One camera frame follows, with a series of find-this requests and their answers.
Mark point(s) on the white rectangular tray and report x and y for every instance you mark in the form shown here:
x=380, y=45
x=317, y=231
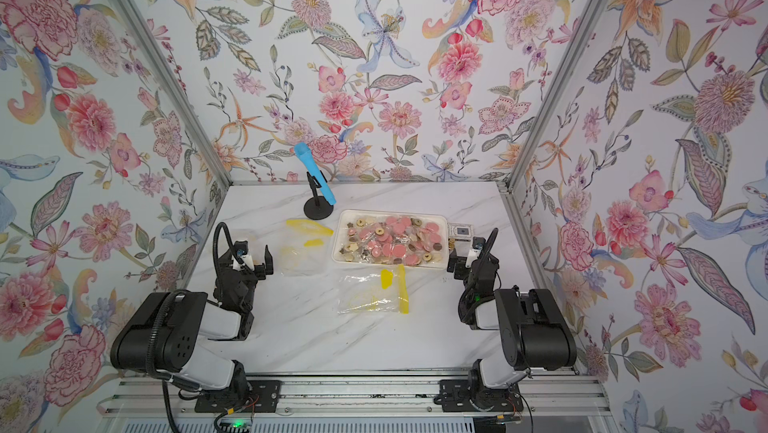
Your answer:
x=390, y=240

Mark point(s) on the black microphone stand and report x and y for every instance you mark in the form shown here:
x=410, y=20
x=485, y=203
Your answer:
x=317, y=207

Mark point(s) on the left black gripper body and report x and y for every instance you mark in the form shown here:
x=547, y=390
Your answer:
x=249, y=283

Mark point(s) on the black mounting plate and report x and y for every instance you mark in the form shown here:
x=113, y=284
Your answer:
x=462, y=396
x=256, y=396

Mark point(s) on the pile of poured cookies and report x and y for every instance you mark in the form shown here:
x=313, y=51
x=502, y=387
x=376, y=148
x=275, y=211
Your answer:
x=390, y=240

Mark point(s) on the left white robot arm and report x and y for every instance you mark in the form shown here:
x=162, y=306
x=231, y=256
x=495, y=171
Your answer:
x=161, y=338

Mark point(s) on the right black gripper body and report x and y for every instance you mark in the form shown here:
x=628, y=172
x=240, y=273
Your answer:
x=469, y=292

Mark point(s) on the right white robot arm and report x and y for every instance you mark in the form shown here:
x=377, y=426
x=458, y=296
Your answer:
x=532, y=330

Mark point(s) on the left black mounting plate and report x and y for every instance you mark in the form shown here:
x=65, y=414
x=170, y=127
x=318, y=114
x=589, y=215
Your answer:
x=256, y=396

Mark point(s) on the ziploc bag of cookies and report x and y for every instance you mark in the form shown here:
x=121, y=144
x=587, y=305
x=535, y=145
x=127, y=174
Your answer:
x=303, y=248
x=377, y=291

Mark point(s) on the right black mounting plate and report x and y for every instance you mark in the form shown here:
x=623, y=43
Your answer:
x=462, y=396

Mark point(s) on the small QR code box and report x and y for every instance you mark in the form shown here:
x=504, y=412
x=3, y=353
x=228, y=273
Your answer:
x=461, y=232

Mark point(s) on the blue microphone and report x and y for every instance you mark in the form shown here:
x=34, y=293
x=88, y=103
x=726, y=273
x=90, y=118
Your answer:
x=304, y=154

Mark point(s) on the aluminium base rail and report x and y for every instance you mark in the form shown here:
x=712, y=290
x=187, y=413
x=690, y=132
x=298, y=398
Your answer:
x=396, y=393

